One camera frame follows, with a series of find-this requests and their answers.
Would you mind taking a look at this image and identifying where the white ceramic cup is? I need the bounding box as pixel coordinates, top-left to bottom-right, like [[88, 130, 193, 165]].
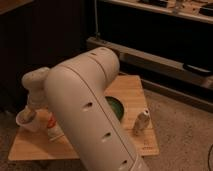
[[16, 109, 41, 132]]

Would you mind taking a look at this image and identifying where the green ceramic bowl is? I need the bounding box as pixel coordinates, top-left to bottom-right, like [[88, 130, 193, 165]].
[[106, 96, 124, 121]]

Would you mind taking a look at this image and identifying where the small white bottle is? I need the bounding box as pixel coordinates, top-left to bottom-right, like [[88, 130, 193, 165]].
[[133, 109, 150, 136]]

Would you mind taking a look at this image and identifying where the metal shelf rail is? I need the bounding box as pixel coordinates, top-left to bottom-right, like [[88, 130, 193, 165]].
[[87, 37, 213, 90]]

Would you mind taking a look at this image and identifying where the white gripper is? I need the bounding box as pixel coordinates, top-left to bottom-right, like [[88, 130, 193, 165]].
[[23, 100, 45, 121]]

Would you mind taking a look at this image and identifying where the wooden low table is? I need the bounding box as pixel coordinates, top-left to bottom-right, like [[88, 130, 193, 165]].
[[8, 76, 159, 161]]

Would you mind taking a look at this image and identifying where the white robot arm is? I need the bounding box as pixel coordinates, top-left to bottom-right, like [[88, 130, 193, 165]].
[[22, 47, 149, 171]]

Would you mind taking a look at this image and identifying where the black device on shelf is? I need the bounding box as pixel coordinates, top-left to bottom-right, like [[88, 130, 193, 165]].
[[182, 63, 213, 77]]

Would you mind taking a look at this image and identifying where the orange carrot toy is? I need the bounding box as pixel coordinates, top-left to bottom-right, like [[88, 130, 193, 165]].
[[47, 114, 56, 129]]

